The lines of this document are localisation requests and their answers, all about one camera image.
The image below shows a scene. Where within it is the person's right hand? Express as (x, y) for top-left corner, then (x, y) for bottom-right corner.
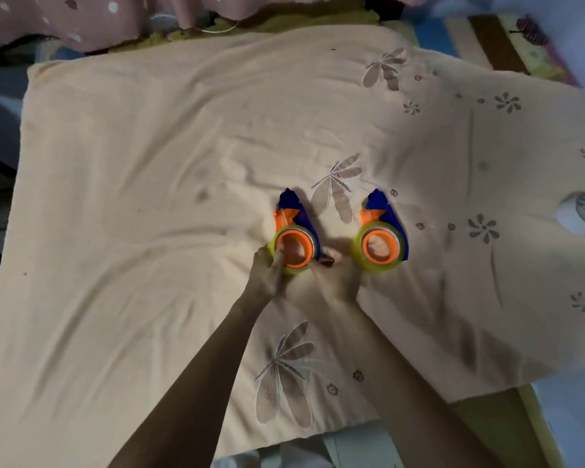
(291, 248), (367, 312)

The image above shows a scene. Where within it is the person's left hand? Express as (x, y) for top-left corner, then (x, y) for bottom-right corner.
(244, 244), (294, 308)

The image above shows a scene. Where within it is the blue orange tape dispenser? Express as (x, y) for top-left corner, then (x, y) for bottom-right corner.
(350, 189), (410, 273)
(267, 188), (321, 276)

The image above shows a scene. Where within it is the person's right forearm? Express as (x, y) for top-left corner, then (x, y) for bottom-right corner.
(306, 299), (505, 468)

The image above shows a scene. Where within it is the person's left forearm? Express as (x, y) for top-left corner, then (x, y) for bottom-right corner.
(108, 291), (293, 468)

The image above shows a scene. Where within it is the beige floral blanket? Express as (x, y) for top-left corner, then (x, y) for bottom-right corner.
(0, 24), (585, 468)

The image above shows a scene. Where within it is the light green mat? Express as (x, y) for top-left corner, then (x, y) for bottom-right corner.
(448, 385), (566, 468)

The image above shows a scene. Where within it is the olive green cloth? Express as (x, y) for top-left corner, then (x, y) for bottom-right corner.
(108, 4), (387, 50)

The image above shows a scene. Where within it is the white round container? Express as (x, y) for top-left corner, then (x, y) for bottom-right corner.
(554, 192), (585, 237)

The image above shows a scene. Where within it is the colourful patterned mat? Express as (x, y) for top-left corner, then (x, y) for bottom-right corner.
(409, 13), (582, 88)

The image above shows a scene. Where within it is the pink dotted cloth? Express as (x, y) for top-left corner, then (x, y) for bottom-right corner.
(0, 0), (430, 55)

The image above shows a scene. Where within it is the white cable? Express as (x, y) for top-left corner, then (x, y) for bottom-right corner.
(194, 19), (242, 34)

